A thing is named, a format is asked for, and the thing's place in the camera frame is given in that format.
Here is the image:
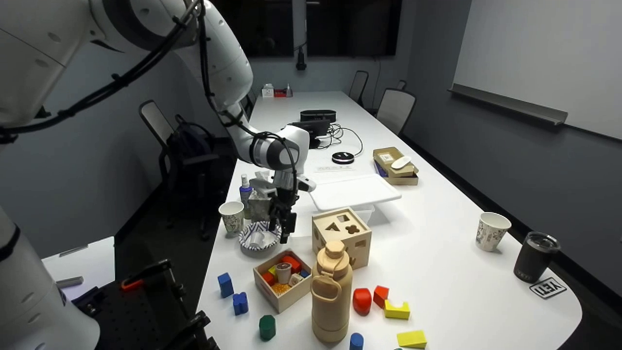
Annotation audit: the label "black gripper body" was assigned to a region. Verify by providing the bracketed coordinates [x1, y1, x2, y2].
[268, 187, 301, 222]

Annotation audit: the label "blue flower-shaped block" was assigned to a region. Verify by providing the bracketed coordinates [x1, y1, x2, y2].
[231, 291, 250, 318]

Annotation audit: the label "grey tissue box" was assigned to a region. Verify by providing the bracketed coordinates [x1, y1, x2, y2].
[243, 172, 282, 224]

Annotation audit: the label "open wooden tray box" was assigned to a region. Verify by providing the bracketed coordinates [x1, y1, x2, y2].
[250, 250, 317, 316]

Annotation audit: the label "flat cardboard box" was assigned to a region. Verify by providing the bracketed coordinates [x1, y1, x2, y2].
[371, 147, 420, 187]

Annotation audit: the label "large red block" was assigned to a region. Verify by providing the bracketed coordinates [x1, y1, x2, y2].
[280, 254, 305, 273]

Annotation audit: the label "printed paper cup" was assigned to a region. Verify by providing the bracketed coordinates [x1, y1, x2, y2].
[474, 211, 513, 254]
[217, 201, 247, 240]

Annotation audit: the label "wooden shape sorter cube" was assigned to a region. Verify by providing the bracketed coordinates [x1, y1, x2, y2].
[311, 207, 373, 273]

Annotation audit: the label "blue wooden cube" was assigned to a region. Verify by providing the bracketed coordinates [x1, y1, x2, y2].
[215, 271, 235, 300]

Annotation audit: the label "beige water bottle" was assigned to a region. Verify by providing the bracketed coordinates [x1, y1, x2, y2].
[309, 238, 355, 347]

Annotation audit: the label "green octagonal block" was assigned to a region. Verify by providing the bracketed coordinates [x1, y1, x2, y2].
[256, 314, 278, 343]

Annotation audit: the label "red rounded block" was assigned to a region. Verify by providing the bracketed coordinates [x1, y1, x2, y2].
[351, 287, 373, 318]

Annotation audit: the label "red angular block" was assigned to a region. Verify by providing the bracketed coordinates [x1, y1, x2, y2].
[371, 285, 390, 310]

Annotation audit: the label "yellow notched block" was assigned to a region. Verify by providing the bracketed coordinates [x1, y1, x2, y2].
[383, 298, 412, 322]

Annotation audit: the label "grey conference chair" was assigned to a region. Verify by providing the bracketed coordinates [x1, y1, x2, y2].
[346, 69, 371, 106]
[375, 86, 418, 137]

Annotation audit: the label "flat yellow block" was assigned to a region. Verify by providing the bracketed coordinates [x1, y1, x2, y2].
[394, 329, 429, 350]

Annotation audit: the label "black tumbler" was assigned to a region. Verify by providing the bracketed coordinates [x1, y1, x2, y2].
[511, 230, 561, 285]

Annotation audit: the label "black white tag sticker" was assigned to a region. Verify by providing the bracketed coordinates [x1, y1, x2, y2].
[526, 275, 569, 302]

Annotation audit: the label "black table cable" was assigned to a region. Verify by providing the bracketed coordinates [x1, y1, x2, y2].
[322, 123, 367, 158]

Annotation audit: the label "black clamp rig orange handles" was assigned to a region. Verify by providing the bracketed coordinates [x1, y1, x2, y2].
[70, 257, 215, 350]

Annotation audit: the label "black frame chair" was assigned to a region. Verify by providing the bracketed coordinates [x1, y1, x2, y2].
[138, 98, 221, 222]

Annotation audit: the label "black wall monitor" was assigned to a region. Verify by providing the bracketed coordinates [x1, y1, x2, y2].
[305, 0, 404, 59]
[215, 0, 295, 59]

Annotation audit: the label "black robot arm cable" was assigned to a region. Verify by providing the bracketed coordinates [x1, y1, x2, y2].
[0, 0, 307, 197]

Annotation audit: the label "wall whiteboard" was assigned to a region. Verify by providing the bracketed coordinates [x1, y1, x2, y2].
[451, 0, 622, 143]

